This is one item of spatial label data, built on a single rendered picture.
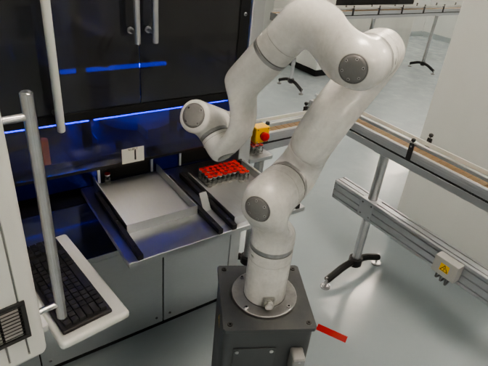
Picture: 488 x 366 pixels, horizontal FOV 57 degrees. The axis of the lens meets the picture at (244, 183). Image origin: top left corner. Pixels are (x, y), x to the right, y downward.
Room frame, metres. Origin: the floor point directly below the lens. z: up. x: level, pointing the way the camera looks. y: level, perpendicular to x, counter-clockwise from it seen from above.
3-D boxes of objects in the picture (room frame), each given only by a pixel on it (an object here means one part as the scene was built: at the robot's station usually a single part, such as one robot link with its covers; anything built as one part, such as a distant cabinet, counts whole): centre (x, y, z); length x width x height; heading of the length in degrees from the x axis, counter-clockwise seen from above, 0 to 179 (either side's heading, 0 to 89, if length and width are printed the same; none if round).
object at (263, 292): (0.97, -0.09, 0.95); 0.19 x 0.19 x 0.18
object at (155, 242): (1.41, 0.18, 0.87); 0.70 x 0.48 x 0.02; 127
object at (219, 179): (1.55, 0.07, 0.90); 0.18 x 0.02 x 0.05; 127
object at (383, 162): (2.10, -0.71, 0.46); 0.09 x 0.09 x 0.77; 37
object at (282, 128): (2.10, -0.18, 0.92); 0.69 x 0.16 x 0.16; 127
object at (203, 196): (1.31, 0.10, 0.91); 0.14 x 0.03 x 0.06; 37
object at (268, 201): (0.94, -0.08, 1.16); 0.19 x 0.12 x 0.24; 152
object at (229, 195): (1.48, 0.02, 0.90); 0.34 x 0.26 x 0.04; 37
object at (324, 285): (2.10, -0.71, 0.07); 0.50 x 0.08 x 0.14; 127
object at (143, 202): (1.37, 0.36, 0.90); 0.34 x 0.26 x 0.04; 37
